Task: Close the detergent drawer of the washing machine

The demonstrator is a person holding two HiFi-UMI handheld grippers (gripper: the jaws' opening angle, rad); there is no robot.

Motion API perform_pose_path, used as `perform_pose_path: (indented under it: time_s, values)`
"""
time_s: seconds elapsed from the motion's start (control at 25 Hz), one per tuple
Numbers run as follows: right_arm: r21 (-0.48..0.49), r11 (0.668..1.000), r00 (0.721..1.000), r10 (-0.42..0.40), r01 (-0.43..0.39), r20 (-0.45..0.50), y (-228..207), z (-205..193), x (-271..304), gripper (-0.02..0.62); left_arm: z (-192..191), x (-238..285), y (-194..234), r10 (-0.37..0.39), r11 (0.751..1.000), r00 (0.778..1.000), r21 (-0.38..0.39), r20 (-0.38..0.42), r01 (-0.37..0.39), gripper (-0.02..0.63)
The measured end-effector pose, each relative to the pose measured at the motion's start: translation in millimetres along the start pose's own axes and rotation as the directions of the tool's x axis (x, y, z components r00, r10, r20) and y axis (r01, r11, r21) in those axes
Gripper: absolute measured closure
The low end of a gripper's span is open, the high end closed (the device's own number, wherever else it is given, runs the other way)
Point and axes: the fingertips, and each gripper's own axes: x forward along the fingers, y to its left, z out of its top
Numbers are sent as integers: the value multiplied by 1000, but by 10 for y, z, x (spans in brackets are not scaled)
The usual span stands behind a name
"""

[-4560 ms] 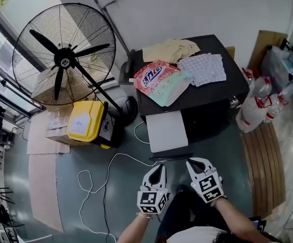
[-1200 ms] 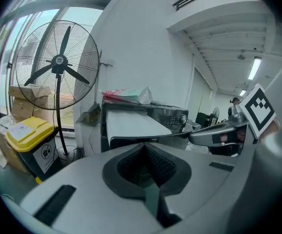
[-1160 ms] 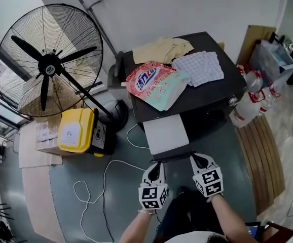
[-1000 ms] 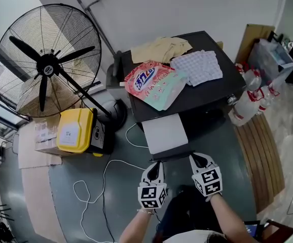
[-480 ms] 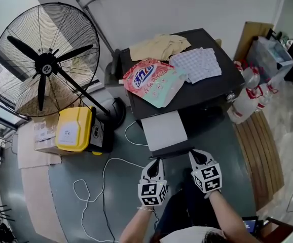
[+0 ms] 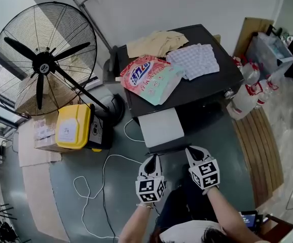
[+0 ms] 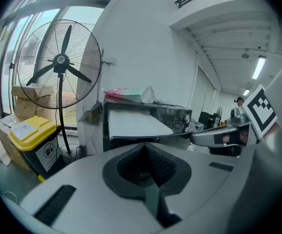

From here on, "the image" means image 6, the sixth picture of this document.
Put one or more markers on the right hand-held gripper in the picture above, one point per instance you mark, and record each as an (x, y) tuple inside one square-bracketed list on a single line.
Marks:
[(207, 175)]

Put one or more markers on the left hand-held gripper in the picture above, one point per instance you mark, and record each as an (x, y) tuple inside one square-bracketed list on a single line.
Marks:
[(149, 188)]

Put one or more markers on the person's right forearm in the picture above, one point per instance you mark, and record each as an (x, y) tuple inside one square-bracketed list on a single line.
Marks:
[(227, 216)]

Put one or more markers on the person's left forearm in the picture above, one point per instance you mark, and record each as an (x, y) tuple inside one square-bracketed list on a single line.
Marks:
[(136, 224)]

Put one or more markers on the pink detergent pouch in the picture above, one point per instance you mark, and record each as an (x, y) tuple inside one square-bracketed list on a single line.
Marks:
[(151, 80)]

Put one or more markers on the person's legs dark trousers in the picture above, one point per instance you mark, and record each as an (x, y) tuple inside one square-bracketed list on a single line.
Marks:
[(187, 201)]

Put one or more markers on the wooden slatted platform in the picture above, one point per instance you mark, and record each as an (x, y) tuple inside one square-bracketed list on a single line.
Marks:
[(260, 156)]

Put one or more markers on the black washing machine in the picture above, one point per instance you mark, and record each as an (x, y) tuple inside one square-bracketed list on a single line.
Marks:
[(207, 90)]

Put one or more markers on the silver washing machine knob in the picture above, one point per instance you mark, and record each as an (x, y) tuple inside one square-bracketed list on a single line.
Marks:
[(228, 93)]

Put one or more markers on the person's white shirt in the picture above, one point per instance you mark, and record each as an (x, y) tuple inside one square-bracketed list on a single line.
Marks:
[(187, 232)]

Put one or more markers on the black tablet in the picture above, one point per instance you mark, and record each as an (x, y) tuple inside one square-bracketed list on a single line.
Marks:
[(248, 219)]

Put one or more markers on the black bin with yellow lid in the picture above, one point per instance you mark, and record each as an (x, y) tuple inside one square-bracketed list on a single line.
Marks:
[(71, 125)]

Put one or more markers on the white checked cloth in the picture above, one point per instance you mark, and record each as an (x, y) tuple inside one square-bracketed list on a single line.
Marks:
[(194, 59)]

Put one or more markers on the grey dustpan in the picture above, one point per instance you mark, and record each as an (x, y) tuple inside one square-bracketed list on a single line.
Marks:
[(109, 67)]

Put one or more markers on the printed cardboard box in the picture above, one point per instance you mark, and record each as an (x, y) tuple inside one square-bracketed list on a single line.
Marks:
[(43, 135)]

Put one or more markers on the beige cloth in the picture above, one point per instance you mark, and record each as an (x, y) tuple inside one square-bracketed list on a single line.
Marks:
[(156, 43)]

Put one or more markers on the flattened cardboard sheet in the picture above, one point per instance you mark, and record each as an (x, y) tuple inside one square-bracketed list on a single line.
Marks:
[(30, 153)]

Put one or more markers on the clear plastic storage box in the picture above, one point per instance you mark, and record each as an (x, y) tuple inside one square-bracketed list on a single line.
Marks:
[(270, 54)]

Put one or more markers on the tall cardboard sheet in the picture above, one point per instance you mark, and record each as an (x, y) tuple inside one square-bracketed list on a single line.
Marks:
[(253, 34)]

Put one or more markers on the large plain cardboard box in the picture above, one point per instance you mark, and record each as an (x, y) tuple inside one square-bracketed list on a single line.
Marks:
[(27, 97)]

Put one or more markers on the black pedestal fan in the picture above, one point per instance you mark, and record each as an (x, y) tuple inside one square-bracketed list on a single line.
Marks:
[(43, 66)]

